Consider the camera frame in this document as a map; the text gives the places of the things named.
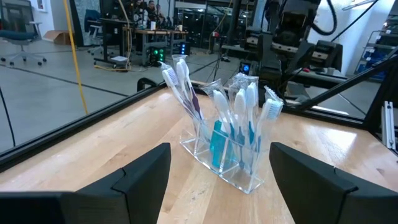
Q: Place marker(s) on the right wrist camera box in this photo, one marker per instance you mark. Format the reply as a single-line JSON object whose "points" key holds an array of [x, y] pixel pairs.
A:
{"points": [[293, 23]]}

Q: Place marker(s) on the brown cardboard box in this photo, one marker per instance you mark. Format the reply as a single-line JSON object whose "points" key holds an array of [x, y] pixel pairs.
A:
{"points": [[57, 37]]}

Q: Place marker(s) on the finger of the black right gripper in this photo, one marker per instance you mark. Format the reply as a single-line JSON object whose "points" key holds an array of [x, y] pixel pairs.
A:
{"points": [[329, 56], [267, 53]]}

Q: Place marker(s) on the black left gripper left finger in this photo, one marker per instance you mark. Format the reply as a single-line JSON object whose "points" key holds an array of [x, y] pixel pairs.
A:
{"points": [[93, 205]]}

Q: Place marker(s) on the purple white toothbrush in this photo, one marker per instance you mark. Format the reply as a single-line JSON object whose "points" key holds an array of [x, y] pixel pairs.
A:
{"points": [[195, 102], [170, 79], [181, 71]]}

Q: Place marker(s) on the blue storage rack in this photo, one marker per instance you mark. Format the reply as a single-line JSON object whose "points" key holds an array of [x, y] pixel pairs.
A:
{"points": [[376, 53]]}

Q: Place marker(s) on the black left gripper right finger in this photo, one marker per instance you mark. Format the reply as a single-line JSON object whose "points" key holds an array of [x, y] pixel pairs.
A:
{"points": [[326, 199]]}

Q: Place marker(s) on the person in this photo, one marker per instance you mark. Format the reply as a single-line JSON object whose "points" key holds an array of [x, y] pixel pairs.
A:
{"points": [[151, 7]]}

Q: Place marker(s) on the computer tower blue light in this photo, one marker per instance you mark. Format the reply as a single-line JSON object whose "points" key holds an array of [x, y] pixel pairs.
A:
{"points": [[184, 48]]}

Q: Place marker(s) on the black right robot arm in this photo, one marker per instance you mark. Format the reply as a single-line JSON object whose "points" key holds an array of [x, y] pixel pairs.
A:
{"points": [[273, 90]]}

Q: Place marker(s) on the black desk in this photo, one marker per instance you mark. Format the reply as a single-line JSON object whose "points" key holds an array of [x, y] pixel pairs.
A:
{"points": [[112, 21]]}

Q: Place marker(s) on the white paper stack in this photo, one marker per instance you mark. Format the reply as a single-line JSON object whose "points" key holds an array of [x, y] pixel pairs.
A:
{"points": [[119, 59]]}

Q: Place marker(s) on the silver aluminium extrusion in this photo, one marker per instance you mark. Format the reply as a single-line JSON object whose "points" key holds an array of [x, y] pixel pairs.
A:
{"points": [[388, 124]]}

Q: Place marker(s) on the white blue office chair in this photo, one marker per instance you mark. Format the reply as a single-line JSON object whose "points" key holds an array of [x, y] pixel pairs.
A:
{"points": [[93, 28]]}

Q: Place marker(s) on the blue seat office chair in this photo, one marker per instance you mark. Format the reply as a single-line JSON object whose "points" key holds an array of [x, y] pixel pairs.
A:
{"points": [[18, 35]]}

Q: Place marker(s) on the computer tower green lights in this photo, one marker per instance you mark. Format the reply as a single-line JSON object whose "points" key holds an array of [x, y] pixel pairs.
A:
{"points": [[157, 55]]}

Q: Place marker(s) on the blue lit device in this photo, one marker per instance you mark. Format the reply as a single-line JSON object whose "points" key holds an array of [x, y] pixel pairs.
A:
{"points": [[245, 67]]}

